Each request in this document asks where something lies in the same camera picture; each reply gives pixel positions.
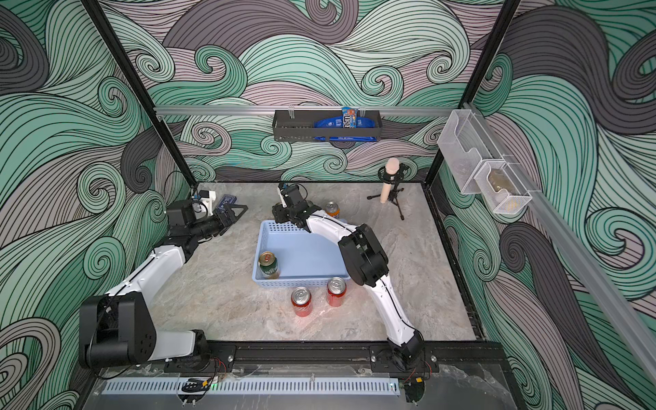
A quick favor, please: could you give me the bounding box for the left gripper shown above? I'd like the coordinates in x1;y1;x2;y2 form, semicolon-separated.
190;205;247;243

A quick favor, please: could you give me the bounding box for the green gold can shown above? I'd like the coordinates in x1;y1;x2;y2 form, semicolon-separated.
258;251;280;279

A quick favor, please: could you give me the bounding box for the red cola can front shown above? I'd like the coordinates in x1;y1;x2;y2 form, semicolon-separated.
290;286;313;317

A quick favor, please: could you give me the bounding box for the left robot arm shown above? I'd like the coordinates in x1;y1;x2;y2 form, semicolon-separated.
79;199;248;372

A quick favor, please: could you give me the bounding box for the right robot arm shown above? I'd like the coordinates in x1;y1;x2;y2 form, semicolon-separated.
272;183;425;372

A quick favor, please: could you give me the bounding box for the light blue plastic basket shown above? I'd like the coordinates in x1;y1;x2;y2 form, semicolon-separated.
252;220;350;288

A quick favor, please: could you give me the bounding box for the blue card box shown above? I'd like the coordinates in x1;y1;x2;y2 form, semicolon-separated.
216;194;237;211

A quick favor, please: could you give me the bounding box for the black microphone tripod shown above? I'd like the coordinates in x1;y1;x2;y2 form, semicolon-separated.
367;162;409;220

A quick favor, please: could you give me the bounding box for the blue snack packet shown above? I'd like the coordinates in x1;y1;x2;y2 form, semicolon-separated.
314;108;377;142

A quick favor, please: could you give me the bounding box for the beige microphone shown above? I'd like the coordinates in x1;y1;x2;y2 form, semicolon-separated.
379;157;401;203

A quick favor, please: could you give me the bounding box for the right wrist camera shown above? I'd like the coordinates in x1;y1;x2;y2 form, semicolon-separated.
278;183;288;208

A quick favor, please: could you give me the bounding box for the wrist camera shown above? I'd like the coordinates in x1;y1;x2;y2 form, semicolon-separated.
193;190;216;218
278;183;288;208

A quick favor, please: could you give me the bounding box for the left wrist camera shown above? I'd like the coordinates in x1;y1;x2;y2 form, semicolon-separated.
193;190;216;218

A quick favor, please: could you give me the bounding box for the black wall shelf basket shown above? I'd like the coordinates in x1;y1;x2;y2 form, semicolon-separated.
273;109;383;143

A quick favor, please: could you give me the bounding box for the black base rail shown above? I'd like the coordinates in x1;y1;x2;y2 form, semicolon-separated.
163;340;508;375

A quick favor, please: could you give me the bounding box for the aluminium wall rail back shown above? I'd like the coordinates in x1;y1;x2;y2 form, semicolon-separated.
155;104;455;117

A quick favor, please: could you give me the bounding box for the aluminium wall rail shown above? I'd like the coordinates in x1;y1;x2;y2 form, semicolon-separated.
463;101;656;380
155;104;455;117

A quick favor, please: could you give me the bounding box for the large clear wall bin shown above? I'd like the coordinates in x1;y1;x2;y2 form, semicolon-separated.
438;109;495;195

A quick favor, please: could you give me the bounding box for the white perforated cable tray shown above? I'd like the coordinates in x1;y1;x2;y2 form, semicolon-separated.
101;377;401;396

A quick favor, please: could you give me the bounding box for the small clear wall bin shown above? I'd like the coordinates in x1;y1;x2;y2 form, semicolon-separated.
474;160;531;216

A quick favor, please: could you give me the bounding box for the aluminium wall rail right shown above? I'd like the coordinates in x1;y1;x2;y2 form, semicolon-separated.
463;101;656;380

